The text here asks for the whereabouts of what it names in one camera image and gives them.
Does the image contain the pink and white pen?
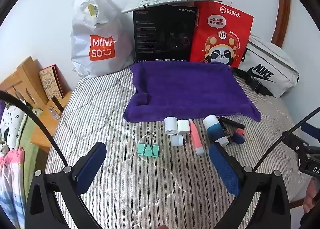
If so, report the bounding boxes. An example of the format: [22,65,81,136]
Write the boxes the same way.
[189,119,205,155]

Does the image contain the striped grey quilt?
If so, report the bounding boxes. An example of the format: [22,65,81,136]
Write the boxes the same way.
[45,67,320,229]

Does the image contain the green binder clip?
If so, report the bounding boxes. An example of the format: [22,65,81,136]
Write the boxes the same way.
[137,132,160,158]

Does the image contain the blue and white bottle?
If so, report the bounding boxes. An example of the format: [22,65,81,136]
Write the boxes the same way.
[202,115,229,147]

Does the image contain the white black-spotted cloth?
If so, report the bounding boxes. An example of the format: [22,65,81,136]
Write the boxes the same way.
[0,105,28,150]

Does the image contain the black cable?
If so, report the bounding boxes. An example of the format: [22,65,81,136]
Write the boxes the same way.
[0,91,70,167]
[254,107,320,170]

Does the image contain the small clear bottle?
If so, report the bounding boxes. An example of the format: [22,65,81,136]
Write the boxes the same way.
[49,106,60,120]

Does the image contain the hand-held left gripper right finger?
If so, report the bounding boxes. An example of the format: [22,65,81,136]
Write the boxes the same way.
[209,141,292,229]

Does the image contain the purple towel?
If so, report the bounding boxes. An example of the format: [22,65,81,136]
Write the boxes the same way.
[124,62,262,124]

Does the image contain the green cloth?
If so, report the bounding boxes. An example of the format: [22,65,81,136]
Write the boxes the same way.
[15,109,43,159]

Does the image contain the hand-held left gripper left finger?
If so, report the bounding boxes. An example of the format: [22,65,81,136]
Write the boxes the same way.
[25,141,107,229]

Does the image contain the person's right hand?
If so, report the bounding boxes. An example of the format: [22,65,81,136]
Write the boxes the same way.
[303,179,320,214]

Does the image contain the white waist bag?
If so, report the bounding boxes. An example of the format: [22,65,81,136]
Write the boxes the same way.
[231,35,300,98]

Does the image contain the white plastic shopping bag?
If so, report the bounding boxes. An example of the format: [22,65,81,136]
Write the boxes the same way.
[70,0,134,78]

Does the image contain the wooden bedside furniture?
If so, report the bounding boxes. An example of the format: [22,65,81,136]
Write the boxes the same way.
[0,56,73,153]

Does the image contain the brown wooden bed frame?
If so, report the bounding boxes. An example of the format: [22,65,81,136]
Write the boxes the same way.
[271,0,292,48]

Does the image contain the white hollow cylinder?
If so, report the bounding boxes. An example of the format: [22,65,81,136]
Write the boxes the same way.
[164,116,178,135]

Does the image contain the pink printed cloth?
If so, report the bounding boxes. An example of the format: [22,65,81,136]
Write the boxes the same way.
[0,147,27,219]

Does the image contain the red paper bag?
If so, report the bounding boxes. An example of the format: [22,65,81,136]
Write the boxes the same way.
[189,0,254,69]

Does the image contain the black headset box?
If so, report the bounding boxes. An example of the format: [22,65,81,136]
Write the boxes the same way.
[132,4,200,64]

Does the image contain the small white plug-in light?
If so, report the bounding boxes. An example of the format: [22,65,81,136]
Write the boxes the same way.
[171,135,190,147]

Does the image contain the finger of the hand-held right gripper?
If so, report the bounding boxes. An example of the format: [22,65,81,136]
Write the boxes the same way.
[301,122,320,142]
[282,131,316,151]

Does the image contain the black tube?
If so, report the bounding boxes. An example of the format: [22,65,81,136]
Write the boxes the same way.
[217,116,246,131]

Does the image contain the black narrow object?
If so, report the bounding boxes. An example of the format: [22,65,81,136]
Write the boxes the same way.
[50,95,63,115]

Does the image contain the white charger plug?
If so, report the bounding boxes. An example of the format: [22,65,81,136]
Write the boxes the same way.
[177,119,192,137]

